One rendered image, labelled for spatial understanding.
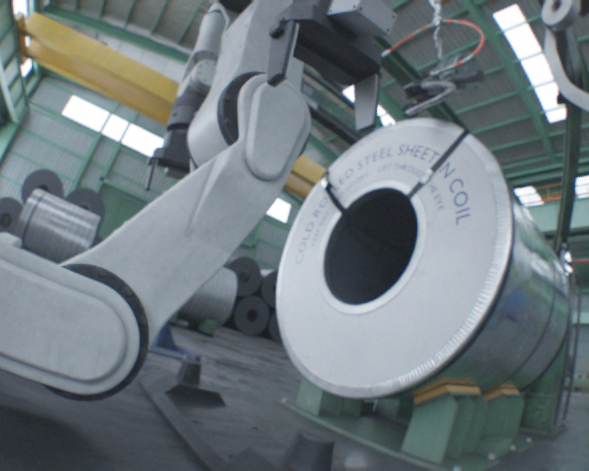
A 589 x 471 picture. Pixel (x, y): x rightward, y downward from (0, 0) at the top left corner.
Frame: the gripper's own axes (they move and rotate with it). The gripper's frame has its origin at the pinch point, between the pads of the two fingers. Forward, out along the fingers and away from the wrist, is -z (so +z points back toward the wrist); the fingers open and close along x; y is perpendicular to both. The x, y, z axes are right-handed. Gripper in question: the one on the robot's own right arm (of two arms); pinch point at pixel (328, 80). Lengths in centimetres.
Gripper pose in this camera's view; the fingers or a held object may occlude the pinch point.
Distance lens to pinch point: 33.1
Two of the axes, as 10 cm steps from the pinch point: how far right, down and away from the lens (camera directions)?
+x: 7.9, 1.8, 5.8
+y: -6.0, 0.9, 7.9
